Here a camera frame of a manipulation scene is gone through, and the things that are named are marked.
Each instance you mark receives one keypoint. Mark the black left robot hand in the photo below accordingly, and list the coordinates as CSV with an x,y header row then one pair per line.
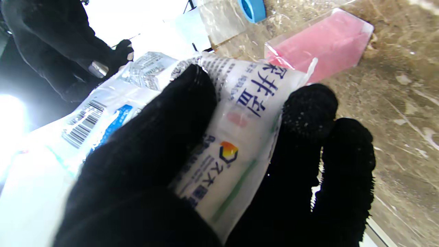
x,y
137,171

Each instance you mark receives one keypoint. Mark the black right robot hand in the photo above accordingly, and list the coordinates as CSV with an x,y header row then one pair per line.
x,y
48,37

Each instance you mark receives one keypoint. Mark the white and blue salt bag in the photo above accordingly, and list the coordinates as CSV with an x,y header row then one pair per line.
x,y
247,113

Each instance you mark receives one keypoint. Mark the blue plastic bag clip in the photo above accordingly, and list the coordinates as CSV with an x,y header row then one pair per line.
x,y
253,10

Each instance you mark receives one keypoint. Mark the clear bottle with pink seasoning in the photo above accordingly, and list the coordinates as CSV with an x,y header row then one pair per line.
x,y
325,44

